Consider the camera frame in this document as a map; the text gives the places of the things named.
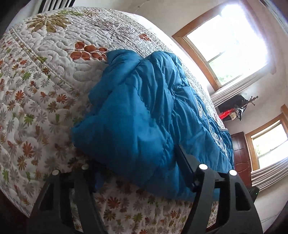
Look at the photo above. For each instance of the red hanging item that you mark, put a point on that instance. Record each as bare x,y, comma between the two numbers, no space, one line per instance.
230,112

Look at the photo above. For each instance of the floral quilted bedspread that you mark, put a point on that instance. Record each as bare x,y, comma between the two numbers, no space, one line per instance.
49,63

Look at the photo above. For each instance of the wooden coat rack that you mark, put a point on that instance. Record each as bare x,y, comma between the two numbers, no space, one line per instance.
247,102

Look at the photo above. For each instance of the white curtain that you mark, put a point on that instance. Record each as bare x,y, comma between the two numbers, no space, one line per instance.
265,177
239,84

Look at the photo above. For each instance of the blue puffer jacket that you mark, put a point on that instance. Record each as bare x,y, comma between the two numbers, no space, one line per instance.
141,109

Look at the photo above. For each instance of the dark wooden door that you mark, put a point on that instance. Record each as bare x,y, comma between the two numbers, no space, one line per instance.
242,161

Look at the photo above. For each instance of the black metal chair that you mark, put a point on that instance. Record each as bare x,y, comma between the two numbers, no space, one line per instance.
54,4

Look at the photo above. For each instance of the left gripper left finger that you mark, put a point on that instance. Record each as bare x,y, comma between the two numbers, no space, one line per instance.
52,210

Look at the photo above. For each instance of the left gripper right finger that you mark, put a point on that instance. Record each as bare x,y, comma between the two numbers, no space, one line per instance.
222,203

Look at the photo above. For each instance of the wooden framed window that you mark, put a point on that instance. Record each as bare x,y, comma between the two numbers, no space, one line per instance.
268,143
228,43

